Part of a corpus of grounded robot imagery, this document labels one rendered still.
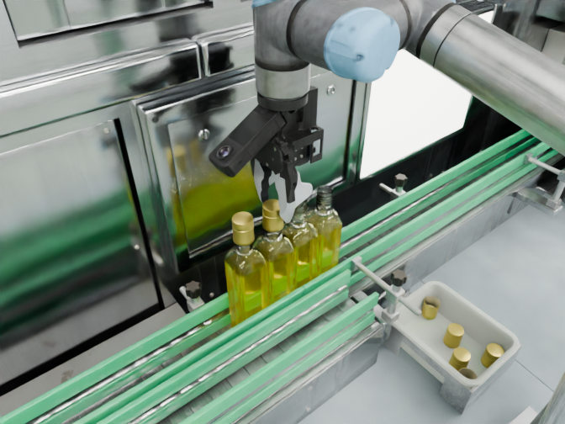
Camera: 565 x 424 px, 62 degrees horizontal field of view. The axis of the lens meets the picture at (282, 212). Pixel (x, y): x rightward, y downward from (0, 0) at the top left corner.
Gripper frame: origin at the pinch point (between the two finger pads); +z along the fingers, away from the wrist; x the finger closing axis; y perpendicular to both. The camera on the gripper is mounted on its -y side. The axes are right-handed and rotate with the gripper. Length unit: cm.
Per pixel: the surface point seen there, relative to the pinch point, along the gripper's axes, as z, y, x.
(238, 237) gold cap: 1.9, -7.2, -0.5
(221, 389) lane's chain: 27.3, -16.9, -6.9
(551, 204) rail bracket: 28, 80, -15
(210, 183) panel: 0.4, -3.9, 12.9
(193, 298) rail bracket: 15.9, -14.2, 4.6
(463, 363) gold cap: 35, 26, -28
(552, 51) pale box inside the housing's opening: 3, 114, 11
